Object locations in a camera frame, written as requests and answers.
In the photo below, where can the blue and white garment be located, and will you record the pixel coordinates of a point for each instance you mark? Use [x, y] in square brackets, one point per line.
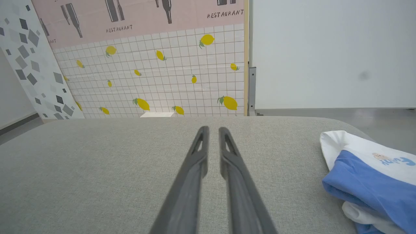
[373, 182]

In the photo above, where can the grey metal panel stand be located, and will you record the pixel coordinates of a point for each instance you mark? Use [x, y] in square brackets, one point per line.
[252, 91]

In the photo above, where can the grey terrazzo print panel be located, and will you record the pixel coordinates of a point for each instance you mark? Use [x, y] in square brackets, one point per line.
[32, 65]

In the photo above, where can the white cardboard box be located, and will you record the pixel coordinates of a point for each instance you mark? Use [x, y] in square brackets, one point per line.
[157, 114]

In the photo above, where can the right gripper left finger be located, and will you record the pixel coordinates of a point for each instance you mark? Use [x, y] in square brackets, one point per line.
[188, 188]

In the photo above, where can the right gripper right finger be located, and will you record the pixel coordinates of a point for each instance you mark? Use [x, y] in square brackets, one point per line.
[242, 195]

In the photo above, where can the lemon print partition panel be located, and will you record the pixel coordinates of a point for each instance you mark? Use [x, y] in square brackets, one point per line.
[156, 78]

